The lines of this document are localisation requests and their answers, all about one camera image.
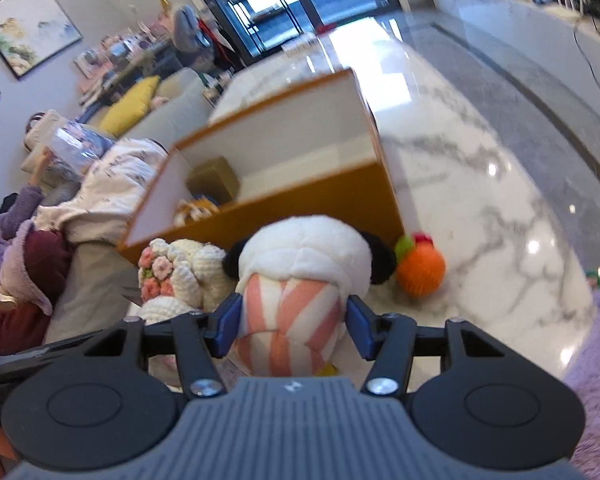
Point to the person's purple fleece robe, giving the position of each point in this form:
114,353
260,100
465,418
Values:
597,360

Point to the gold cardboard box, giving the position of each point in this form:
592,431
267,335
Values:
214,177

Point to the red floor toy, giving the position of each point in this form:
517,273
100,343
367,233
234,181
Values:
326,26

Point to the beige bag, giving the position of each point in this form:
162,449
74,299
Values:
42,130

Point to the white printed blanket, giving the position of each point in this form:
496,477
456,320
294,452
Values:
110,185

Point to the cluttered side table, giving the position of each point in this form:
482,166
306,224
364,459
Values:
125,55

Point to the grey sofa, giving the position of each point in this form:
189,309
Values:
175,105

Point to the large framed landscape painting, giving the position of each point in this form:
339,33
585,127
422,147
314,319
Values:
27,30

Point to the white crochet doll with flowers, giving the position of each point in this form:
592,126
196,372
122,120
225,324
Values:
190,265

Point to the white marble cabinet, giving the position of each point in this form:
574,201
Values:
520,15

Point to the tiger plush toy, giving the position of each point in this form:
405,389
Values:
195,210

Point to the small white card box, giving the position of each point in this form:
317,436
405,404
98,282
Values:
297,46

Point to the white box with orange rim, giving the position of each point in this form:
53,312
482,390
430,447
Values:
300,195

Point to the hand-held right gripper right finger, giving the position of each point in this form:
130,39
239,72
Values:
360,327

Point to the yellow pillow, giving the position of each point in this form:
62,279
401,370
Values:
127,105

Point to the clear plastic package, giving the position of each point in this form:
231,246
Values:
77,150

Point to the grey plush backpack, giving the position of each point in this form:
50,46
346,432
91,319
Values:
190,35

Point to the panda plush with pink stripes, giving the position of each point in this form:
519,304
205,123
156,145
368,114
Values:
305,255

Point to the orange crochet fruit toy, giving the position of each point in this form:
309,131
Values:
420,270

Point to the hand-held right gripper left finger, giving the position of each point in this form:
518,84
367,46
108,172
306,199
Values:
230,325

